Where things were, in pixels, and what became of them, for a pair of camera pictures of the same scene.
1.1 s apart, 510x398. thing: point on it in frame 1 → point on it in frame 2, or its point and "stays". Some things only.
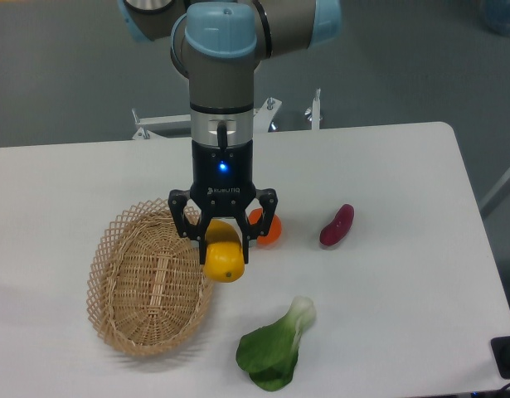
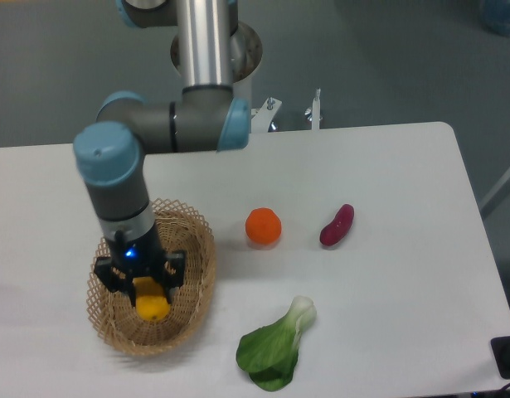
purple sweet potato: x=332 y=232 stays
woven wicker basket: x=148 y=293 stays
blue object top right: x=502 y=16 stays
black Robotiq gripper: x=222 y=179 → x=143 y=256
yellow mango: x=224 y=259 → x=151 y=303
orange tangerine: x=275 y=230 stays
